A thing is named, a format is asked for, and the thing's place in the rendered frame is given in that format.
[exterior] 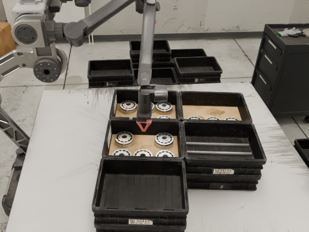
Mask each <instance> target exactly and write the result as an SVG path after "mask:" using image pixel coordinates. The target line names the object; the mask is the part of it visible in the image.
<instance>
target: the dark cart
mask: <svg viewBox="0 0 309 232"><path fill-rule="evenodd" d="M293 27H295V30H296V29H299V31H302V30H303V29H308V28H309V23H280V24H265V27H264V31H263V36H262V39H261V43H260V48H259V51H258V55H257V60H256V64H255V68H254V72H253V76H252V81H251V84H252V85H253V87H254V88H255V89H256V91H257V93H258V94H259V96H260V97H261V99H262V100H263V102H264V103H265V104H266V106H267V108H268V109H269V111H270V112H271V113H272V115H273V116H274V118H278V117H295V116H306V117H305V119H304V120H305V121H306V122H307V123H309V36H302V35H300V36H299V37H294V36H280V35H279V34H278V33H277V32H282V31H284V29H286V28H289V29H292V28H293Z"/></svg>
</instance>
